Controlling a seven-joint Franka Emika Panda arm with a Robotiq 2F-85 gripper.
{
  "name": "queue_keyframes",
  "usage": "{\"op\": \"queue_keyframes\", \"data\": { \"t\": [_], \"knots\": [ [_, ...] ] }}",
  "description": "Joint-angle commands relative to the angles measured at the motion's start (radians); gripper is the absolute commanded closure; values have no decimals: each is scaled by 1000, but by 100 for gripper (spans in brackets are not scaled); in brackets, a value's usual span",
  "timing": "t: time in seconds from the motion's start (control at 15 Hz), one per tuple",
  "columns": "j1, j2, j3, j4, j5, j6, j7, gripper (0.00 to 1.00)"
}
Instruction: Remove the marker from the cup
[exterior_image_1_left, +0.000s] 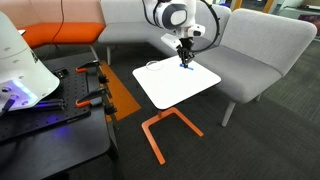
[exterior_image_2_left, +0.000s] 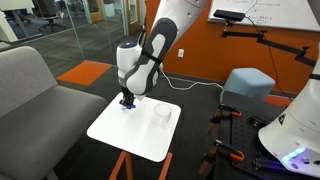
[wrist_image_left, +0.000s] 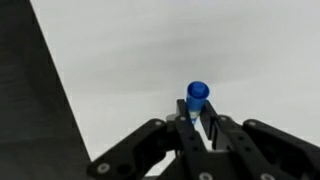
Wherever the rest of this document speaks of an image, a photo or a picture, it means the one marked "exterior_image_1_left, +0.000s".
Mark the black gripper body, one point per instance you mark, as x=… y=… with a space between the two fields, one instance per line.
x=185 y=45

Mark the blue capped marker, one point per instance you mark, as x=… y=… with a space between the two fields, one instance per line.
x=187 y=67

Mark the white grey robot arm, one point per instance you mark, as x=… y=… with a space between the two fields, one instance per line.
x=170 y=15

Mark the grey fabric corner sofa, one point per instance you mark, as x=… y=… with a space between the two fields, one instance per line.
x=130 y=20

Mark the black perforated breadboard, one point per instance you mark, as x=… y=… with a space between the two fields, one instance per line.
x=71 y=96

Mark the orange upholstered bench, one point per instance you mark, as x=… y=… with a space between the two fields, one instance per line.
x=66 y=31

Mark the small black board fixture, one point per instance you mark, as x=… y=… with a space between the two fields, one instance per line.
x=61 y=73

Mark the black robot table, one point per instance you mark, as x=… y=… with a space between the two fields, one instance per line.
x=66 y=146

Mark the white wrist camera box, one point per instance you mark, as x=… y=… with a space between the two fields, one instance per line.
x=196 y=31

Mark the white side table orange frame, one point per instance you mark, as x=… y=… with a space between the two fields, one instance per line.
x=176 y=83

